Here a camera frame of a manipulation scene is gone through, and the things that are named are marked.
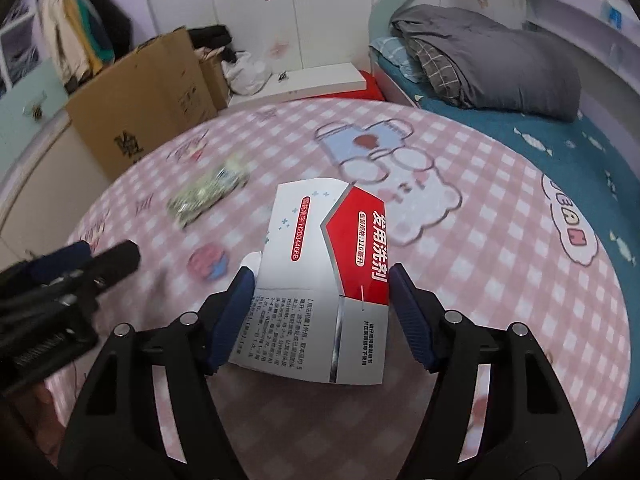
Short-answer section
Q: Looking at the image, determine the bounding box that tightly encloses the black hanging garment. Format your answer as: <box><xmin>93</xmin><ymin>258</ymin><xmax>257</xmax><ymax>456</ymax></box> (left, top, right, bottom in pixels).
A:
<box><xmin>82</xmin><ymin>0</ymin><xmax>133</xmax><ymax>58</ymax></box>

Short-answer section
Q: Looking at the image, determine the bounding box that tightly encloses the cream hanging jacket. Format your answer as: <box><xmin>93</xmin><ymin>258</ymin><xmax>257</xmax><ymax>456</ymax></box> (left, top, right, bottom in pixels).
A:
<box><xmin>37</xmin><ymin>0</ymin><xmax>76</xmax><ymax>81</ymax></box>

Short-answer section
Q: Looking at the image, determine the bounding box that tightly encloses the green patterned packet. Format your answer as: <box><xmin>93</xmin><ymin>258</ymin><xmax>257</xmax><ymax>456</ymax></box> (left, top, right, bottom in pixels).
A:
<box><xmin>167</xmin><ymin>157</ymin><xmax>251</xmax><ymax>228</ymax></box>

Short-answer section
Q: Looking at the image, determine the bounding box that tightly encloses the white and red carton box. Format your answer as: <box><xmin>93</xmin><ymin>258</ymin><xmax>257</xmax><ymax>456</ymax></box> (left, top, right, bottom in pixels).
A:
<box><xmin>229</xmin><ymin>177</ymin><xmax>392</xmax><ymax>386</ymax></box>

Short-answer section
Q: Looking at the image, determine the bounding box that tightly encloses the red bench with white top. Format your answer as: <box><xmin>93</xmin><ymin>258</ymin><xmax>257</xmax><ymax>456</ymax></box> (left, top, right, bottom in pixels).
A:
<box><xmin>225</xmin><ymin>62</ymin><xmax>386</xmax><ymax>108</ymax></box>

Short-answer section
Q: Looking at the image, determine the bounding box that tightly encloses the tall cardboard box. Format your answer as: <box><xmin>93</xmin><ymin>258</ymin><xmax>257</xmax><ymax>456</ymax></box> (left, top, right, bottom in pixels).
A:
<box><xmin>65</xmin><ymin>26</ymin><xmax>218</xmax><ymax>181</ymax></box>

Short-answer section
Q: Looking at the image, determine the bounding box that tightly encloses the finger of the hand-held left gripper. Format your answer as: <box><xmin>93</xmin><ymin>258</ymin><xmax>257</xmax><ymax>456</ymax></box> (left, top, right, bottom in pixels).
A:
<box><xmin>50</xmin><ymin>240</ymin><xmax>142</xmax><ymax>306</ymax></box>
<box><xmin>0</xmin><ymin>241</ymin><xmax>93</xmax><ymax>296</ymax></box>

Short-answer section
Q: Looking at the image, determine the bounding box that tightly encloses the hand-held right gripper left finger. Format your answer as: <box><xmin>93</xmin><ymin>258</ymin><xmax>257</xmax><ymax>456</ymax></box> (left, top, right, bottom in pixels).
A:
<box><xmin>57</xmin><ymin>265</ymin><xmax>257</xmax><ymax>480</ymax></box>

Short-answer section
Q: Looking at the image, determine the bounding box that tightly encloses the small cardboard box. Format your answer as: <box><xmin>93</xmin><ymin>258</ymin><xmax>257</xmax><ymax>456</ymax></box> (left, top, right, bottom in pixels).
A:
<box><xmin>195</xmin><ymin>47</ymin><xmax>232</xmax><ymax>111</ymax></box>

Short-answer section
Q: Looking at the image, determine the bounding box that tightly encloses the white wardrobe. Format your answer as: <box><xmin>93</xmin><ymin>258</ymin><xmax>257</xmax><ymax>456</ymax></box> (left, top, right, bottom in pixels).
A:
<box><xmin>125</xmin><ymin>0</ymin><xmax>396</xmax><ymax>81</ymax></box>

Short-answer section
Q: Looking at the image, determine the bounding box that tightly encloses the black clothing heap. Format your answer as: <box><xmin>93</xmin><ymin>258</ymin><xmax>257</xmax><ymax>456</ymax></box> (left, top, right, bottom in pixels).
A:
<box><xmin>187</xmin><ymin>25</ymin><xmax>236</xmax><ymax>53</ymax></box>

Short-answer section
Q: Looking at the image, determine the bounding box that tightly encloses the white low cabinet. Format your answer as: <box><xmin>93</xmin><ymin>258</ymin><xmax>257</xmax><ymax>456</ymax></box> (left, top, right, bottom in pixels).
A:
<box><xmin>0</xmin><ymin>110</ymin><xmax>113</xmax><ymax>271</ymax></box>

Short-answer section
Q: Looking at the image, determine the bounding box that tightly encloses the grey plaid blanket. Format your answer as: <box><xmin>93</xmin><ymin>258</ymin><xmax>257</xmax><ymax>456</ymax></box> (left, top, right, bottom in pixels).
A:
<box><xmin>404</xmin><ymin>35</ymin><xmax>468</xmax><ymax>106</ymax></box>

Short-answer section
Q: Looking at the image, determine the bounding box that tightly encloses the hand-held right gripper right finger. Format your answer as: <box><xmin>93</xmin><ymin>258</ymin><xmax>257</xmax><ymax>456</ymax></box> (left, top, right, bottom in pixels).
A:
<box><xmin>389</xmin><ymin>262</ymin><xmax>588</xmax><ymax>480</ymax></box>

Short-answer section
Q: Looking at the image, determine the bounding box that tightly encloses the yellow hanging garment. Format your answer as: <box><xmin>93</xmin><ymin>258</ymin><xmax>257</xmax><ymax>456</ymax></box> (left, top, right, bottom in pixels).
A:
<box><xmin>62</xmin><ymin>0</ymin><xmax>103</xmax><ymax>78</ymax></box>

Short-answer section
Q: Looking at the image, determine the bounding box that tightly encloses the teal patterned bed sheet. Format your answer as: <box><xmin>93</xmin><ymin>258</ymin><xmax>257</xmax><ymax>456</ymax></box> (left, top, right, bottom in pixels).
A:
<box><xmin>417</xmin><ymin>95</ymin><xmax>640</xmax><ymax>291</ymax></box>

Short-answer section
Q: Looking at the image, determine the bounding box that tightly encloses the round table with pink tablecloth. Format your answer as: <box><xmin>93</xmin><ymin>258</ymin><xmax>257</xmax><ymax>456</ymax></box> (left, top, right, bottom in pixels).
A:
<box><xmin>42</xmin><ymin>97</ymin><xmax>631</xmax><ymax>480</ymax></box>

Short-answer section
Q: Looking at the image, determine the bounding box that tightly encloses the narrow teal drawer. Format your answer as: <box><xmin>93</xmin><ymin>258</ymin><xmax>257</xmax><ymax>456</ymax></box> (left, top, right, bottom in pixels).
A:
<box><xmin>0</xmin><ymin>57</ymin><xmax>68</xmax><ymax>133</ymax></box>

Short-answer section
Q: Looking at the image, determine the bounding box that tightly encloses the grey duvet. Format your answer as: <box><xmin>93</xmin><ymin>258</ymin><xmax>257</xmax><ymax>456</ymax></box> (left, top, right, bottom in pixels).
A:
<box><xmin>390</xmin><ymin>5</ymin><xmax>583</xmax><ymax>122</ymax></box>

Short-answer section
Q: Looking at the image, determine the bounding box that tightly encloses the green hanging garment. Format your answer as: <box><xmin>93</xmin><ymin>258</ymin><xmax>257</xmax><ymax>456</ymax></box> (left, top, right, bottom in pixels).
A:
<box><xmin>75</xmin><ymin>0</ymin><xmax>116</xmax><ymax>63</ymax></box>

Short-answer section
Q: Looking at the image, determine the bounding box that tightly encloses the blue striped pillow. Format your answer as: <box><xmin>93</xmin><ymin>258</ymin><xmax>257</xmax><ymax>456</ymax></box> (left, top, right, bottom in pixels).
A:
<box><xmin>370</xmin><ymin>36</ymin><xmax>426</xmax><ymax>83</ymax></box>

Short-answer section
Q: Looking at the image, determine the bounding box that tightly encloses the white plastic bag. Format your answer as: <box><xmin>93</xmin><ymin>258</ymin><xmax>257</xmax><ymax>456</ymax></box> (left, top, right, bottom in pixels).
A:
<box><xmin>222</xmin><ymin>50</ymin><xmax>273</xmax><ymax>97</ymax></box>

